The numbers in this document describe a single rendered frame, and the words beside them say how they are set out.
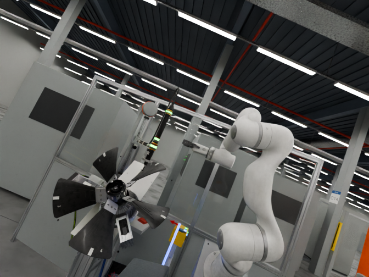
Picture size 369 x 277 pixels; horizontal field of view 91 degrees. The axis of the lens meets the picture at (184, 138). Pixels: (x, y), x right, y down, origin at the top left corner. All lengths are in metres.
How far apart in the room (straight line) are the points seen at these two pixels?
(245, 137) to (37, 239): 2.44
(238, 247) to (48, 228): 2.18
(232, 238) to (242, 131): 0.36
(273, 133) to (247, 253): 0.41
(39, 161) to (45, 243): 1.44
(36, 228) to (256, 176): 2.41
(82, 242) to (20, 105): 3.07
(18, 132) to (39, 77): 0.94
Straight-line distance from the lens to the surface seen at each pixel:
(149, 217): 1.14
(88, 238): 1.16
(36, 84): 3.89
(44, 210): 2.60
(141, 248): 2.09
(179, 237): 1.44
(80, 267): 1.61
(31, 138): 3.73
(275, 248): 0.77
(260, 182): 0.69
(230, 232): 0.72
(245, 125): 0.67
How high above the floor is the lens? 1.55
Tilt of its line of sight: 6 degrees up
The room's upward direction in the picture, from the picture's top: 24 degrees clockwise
